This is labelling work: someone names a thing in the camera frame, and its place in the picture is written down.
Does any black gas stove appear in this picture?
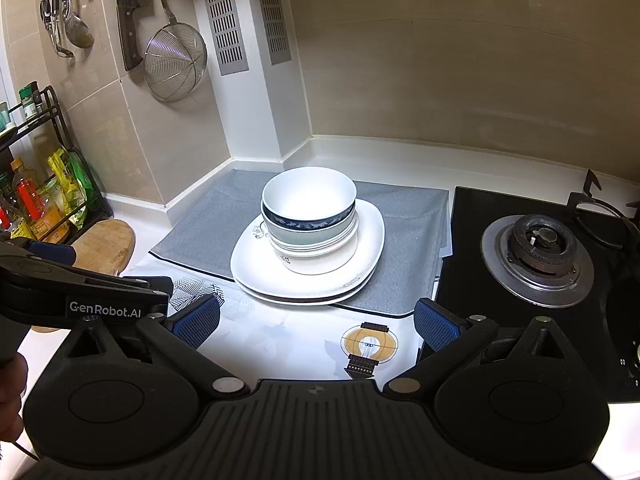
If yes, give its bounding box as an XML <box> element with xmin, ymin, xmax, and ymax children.
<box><xmin>435</xmin><ymin>186</ymin><xmax>640</xmax><ymax>404</ymax></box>

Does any white printed cloth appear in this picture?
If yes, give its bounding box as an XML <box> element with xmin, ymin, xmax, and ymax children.
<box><xmin>122</xmin><ymin>255</ymin><xmax>442</xmax><ymax>382</ymax></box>

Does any white floral square plate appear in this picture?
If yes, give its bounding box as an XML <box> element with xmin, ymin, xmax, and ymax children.
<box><xmin>230</xmin><ymin>200</ymin><xmax>386</xmax><ymax>298</ymax></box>
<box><xmin>234</xmin><ymin>260</ymin><xmax>379</xmax><ymax>307</ymax></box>

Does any green-capped jar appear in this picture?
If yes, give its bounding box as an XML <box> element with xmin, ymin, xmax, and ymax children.
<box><xmin>19</xmin><ymin>80</ymin><xmax>44</xmax><ymax>122</ymax></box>

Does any oil bottle yellow cap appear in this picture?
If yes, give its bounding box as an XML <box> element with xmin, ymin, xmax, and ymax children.
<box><xmin>10</xmin><ymin>157</ymin><xmax>72</xmax><ymax>242</ymax></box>

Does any metal ladle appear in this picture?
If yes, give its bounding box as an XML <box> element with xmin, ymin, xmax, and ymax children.
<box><xmin>62</xmin><ymin>0</ymin><xmax>96</xmax><ymax>49</ymax></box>

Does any kitchen cleaver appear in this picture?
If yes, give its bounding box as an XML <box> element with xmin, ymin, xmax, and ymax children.
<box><xmin>116</xmin><ymin>0</ymin><xmax>154</xmax><ymax>72</ymax></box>

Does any thin black cable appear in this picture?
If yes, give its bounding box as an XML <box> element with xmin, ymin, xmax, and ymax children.
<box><xmin>6</xmin><ymin>437</ymin><xmax>42</xmax><ymax>462</ymax></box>

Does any cream white bowl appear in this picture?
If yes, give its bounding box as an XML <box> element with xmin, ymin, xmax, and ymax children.
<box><xmin>270</xmin><ymin>220</ymin><xmax>360</xmax><ymax>276</ymax></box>

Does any metal mesh strainer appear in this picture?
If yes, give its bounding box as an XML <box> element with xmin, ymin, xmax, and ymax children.
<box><xmin>144</xmin><ymin>0</ymin><xmax>209</xmax><ymax>102</ymax></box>

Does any person's left hand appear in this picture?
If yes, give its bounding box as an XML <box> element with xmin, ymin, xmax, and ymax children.
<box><xmin>0</xmin><ymin>352</ymin><xmax>29</xmax><ymax>445</ymax></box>

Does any black wire spice rack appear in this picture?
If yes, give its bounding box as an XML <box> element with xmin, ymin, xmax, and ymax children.
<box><xmin>0</xmin><ymin>85</ymin><xmax>108</xmax><ymax>242</ymax></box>

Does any grey mat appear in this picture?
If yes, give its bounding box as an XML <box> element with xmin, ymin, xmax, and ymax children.
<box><xmin>150</xmin><ymin>169</ymin><xmax>450</xmax><ymax>317</ymax></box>

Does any wooden cutting board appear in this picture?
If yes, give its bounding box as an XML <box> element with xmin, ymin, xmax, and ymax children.
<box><xmin>70</xmin><ymin>220</ymin><xmax>137</xmax><ymax>278</ymax></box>

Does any metal spoon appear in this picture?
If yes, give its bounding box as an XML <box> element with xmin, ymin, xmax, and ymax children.
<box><xmin>46</xmin><ymin>0</ymin><xmax>76</xmax><ymax>59</ymax></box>

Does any white bowl blue pattern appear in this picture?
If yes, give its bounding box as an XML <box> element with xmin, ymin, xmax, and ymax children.
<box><xmin>261</xmin><ymin>167</ymin><xmax>358</xmax><ymax>234</ymax></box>

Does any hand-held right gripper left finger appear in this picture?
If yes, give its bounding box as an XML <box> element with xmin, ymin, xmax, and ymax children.
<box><xmin>62</xmin><ymin>294</ymin><xmax>252</xmax><ymax>397</ymax></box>

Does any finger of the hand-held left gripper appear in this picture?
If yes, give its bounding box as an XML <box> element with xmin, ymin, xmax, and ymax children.
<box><xmin>27</xmin><ymin>241</ymin><xmax>77</xmax><ymax>268</ymax></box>
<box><xmin>70</xmin><ymin>266</ymin><xmax>174</xmax><ymax>307</ymax></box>

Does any teal swirl bowl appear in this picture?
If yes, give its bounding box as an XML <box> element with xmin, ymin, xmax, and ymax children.
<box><xmin>266</xmin><ymin>214</ymin><xmax>357</xmax><ymax>250</ymax></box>

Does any grey vent grille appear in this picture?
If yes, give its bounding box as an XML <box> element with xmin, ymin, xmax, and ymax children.
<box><xmin>252</xmin><ymin>0</ymin><xmax>293</xmax><ymax>66</ymax></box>
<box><xmin>200</xmin><ymin>0</ymin><xmax>250</xmax><ymax>77</ymax></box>

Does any yellow-green packet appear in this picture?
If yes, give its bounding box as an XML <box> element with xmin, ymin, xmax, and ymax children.
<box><xmin>47</xmin><ymin>147</ymin><xmax>97</xmax><ymax>229</ymax></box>

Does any black pan support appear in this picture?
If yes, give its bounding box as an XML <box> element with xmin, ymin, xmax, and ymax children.
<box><xmin>566</xmin><ymin>169</ymin><xmax>640</xmax><ymax>263</ymax></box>

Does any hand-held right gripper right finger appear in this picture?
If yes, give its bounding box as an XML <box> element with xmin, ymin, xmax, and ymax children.
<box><xmin>382</xmin><ymin>297</ymin><xmax>565</xmax><ymax>397</ymax></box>

